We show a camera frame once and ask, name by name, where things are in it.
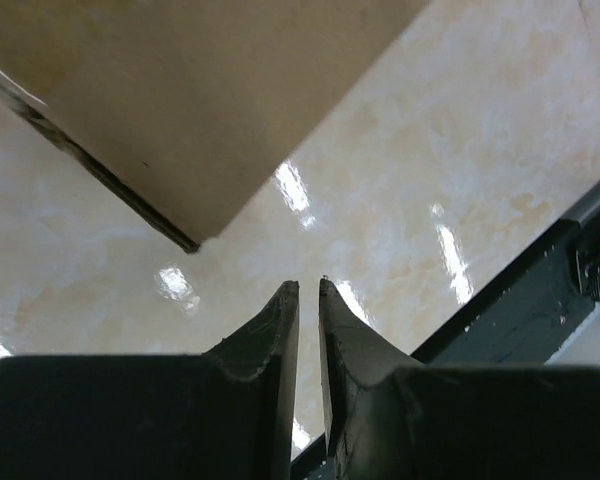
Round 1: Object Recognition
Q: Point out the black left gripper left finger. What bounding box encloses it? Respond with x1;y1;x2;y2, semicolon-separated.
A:
0;281;299;479

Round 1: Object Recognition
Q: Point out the brown cardboard express box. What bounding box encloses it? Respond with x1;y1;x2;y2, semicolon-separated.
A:
0;1;424;252

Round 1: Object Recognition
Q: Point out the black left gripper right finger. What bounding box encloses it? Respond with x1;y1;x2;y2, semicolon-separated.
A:
319;279;600;479

